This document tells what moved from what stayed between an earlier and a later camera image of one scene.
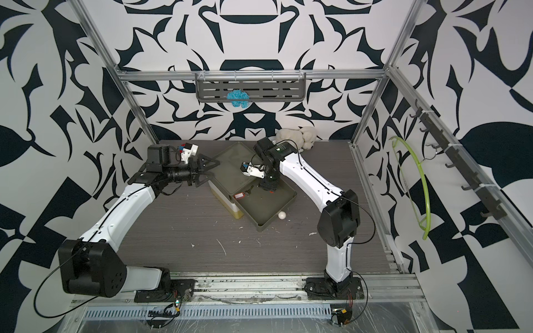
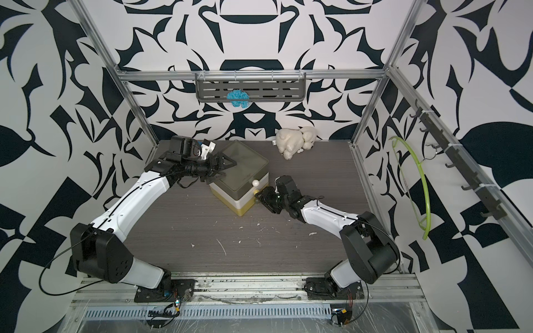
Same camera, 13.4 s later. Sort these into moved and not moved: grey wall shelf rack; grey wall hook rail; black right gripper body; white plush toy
Moved: black right gripper body
Not moved: white plush toy; grey wall shelf rack; grey wall hook rail
